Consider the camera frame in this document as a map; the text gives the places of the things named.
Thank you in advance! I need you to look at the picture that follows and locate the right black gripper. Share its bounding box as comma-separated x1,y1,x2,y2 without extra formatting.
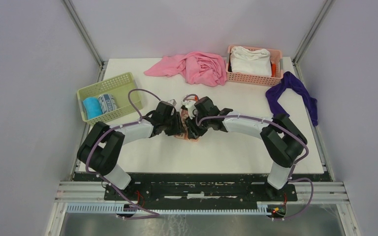
183,111,210,141

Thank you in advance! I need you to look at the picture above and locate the beige rabbit print towel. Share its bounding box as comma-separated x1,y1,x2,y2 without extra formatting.
173,109,199,142

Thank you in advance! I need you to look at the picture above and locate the blue white patterned cloth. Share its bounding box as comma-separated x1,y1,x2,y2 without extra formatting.
98,94,118,114

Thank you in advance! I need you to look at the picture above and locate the green plastic basket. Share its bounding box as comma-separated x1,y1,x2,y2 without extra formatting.
77,72,143,125

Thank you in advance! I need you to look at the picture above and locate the blue towel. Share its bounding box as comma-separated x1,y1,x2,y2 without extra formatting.
82,97,103,120

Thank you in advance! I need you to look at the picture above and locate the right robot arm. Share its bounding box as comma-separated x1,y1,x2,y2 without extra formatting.
182,97,309,201

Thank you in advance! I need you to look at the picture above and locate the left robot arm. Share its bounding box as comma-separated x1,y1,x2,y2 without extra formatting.
77,101,184,200

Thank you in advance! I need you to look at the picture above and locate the pink towel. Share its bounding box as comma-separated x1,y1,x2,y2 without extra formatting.
144,51,227,87

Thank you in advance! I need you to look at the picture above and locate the purple cloth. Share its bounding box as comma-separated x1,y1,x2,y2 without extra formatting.
265,71,318,126

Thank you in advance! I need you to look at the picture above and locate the white folded towel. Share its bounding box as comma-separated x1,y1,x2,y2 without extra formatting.
230,46,272,77

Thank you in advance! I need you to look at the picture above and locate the orange item in basket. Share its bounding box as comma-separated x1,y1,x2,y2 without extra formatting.
271,63,277,77

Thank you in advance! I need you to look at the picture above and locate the pink plastic basket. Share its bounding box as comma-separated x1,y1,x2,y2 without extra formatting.
226,45,284,87

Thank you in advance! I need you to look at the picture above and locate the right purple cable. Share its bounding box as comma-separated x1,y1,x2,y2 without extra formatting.
182,93,315,222

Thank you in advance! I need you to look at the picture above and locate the purple cable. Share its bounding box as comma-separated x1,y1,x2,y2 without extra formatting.
182,93,315,222
84,88,161,220

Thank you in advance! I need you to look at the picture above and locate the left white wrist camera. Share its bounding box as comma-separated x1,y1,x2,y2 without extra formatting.
167,99,177,106

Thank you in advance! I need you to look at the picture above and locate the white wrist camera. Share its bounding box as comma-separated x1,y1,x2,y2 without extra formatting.
167,99,177,106
181,100,196,113

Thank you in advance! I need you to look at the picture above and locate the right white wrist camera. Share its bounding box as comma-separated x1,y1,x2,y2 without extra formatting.
181,100,196,113

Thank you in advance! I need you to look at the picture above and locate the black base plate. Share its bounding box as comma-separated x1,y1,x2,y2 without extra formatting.
73,173,333,211

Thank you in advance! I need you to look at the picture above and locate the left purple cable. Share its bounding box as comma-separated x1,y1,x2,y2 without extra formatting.
84,88,161,220

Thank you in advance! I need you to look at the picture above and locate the white cable duct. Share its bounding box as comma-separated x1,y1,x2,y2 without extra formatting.
66,203,271,216

